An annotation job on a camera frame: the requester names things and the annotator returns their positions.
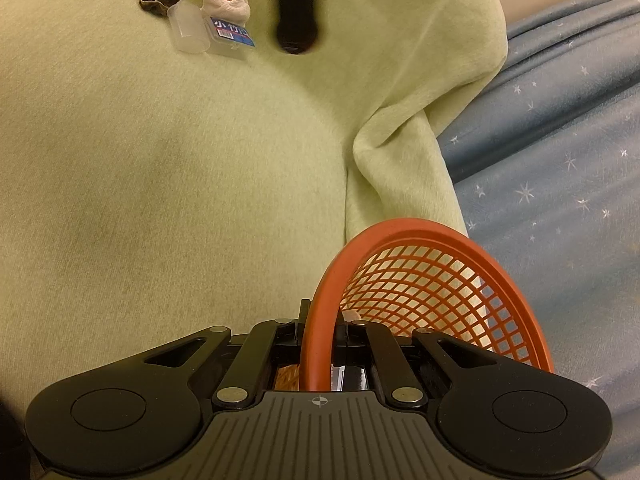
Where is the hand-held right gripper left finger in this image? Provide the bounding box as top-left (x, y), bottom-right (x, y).
top-left (142, 300), bottom-right (312, 409)

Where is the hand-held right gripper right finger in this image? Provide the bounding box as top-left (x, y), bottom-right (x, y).
top-left (335, 317), bottom-right (501, 407)

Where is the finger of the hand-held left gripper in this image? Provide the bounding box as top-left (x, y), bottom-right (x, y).
top-left (274, 0), bottom-right (323, 55)

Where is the orange plastic mesh basket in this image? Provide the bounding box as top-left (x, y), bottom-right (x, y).
top-left (300, 217), bottom-right (556, 393)

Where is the clear box with blue label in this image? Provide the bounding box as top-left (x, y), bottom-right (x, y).
top-left (167, 2), bottom-right (258, 59)

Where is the light green blanket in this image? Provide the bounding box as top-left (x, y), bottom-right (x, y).
top-left (0, 0), bottom-right (508, 401)

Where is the blue star-print cloth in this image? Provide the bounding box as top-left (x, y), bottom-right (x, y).
top-left (434, 0), bottom-right (640, 480)

